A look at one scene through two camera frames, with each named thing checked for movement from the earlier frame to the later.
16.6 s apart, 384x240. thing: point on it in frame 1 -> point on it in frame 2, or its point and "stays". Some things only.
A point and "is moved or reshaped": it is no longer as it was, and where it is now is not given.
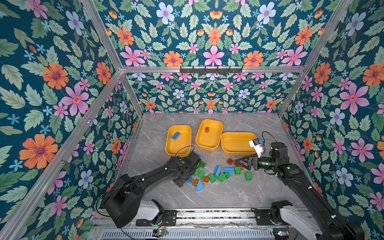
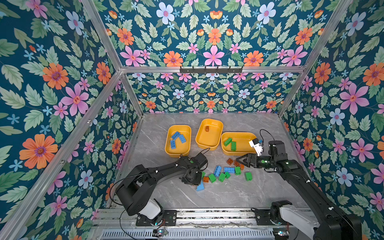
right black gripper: (253, 160) stays
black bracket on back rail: (210, 71) stays
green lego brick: (200, 173) is moved or reshaped
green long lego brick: (202, 164) is moved or reshaped
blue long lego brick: (176, 136) stays
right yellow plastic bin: (237, 143) stays
